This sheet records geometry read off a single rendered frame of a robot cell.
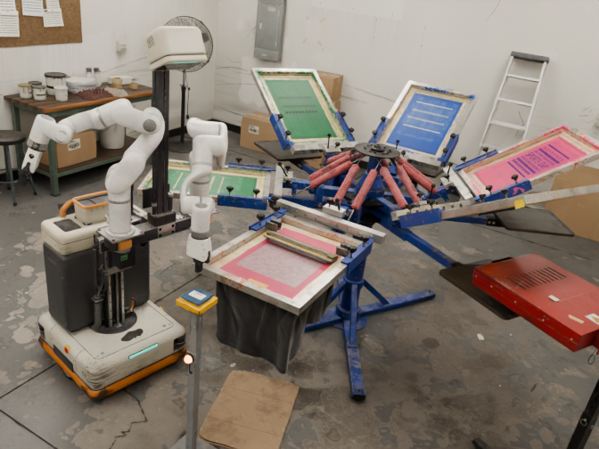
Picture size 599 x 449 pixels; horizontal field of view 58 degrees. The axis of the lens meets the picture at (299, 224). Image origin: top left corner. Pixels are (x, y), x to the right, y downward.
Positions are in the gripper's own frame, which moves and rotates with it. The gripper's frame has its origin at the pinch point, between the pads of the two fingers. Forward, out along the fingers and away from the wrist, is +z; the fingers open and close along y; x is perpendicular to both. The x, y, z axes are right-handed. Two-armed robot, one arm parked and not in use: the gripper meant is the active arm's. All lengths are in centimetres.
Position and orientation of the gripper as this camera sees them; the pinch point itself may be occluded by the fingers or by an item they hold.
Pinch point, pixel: (198, 267)
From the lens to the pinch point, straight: 234.2
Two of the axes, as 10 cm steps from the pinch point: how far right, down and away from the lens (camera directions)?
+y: 8.6, 3.0, -4.0
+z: -1.1, 9.0, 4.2
